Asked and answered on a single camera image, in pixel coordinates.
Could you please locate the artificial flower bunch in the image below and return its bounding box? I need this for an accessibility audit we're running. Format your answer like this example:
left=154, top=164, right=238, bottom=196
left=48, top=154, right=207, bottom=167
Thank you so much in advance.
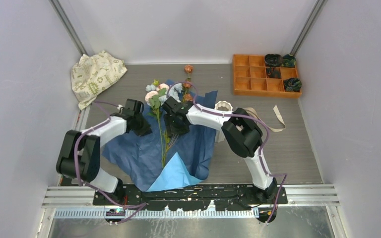
left=145, top=64, right=193, bottom=167

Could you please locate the blue wrapping paper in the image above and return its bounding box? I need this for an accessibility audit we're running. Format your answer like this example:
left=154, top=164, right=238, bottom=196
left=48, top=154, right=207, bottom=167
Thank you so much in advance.
left=102, top=104, right=216, bottom=192

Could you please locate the beige printed ribbon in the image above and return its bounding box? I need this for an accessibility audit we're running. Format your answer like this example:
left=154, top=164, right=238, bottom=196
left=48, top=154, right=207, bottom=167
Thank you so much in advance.
left=244, top=105, right=287, bottom=133

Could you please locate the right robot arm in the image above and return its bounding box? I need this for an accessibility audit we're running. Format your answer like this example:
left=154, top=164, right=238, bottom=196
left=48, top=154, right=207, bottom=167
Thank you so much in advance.
left=162, top=98, right=277, bottom=204

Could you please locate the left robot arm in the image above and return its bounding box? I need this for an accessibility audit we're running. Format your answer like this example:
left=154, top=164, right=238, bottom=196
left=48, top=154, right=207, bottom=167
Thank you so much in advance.
left=56, top=99, right=152, bottom=205

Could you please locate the white ribbed vase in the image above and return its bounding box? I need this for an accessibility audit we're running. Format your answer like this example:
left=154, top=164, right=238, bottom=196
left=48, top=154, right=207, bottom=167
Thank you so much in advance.
left=214, top=101, right=233, bottom=143

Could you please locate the cream patterned cloth bag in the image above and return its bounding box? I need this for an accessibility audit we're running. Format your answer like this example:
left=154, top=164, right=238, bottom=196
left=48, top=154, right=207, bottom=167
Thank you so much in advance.
left=71, top=50, right=127, bottom=110

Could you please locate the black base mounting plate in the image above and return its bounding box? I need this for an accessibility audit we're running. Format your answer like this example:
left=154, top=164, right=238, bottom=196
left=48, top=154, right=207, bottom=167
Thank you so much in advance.
left=93, top=183, right=288, bottom=213

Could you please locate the orange compartment tray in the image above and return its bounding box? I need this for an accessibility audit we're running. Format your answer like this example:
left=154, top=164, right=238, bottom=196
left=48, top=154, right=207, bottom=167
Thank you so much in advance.
left=232, top=54, right=302, bottom=99

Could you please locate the dark fabric piece middle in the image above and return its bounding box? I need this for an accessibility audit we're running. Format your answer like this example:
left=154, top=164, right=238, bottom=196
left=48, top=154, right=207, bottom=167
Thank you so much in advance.
left=266, top=67, right=281, bottom=79

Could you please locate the dark rolled fabric top-left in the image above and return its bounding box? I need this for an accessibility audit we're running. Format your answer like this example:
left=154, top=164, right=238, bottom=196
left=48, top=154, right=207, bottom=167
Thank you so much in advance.
left=264, top=54, right=283, bottom=67

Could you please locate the dark rolled fabric bottom-right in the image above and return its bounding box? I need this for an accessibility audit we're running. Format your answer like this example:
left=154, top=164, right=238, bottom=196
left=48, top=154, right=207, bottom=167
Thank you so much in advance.
left=283, top=77, right=302, bottom=92

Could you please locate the dark rolled fabric top-right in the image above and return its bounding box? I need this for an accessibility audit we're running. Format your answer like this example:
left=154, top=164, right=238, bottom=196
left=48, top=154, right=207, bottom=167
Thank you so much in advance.
left=281, top=54, right=296, bottom=68

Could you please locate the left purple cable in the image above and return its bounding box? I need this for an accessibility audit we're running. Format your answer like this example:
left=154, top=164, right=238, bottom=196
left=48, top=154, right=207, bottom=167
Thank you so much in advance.
left=73, top=101, right=148, bottom=225

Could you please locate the purple cable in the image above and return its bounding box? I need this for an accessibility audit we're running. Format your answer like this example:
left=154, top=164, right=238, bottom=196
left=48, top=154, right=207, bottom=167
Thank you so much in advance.
left=73, top=101, right=148, bottom=225
left=166, top=81, right=288, bottom=224

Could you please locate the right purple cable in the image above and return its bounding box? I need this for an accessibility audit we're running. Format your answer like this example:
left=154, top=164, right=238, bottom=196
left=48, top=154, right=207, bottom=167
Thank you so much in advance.
left=166, top=81, right=288, bottom=224

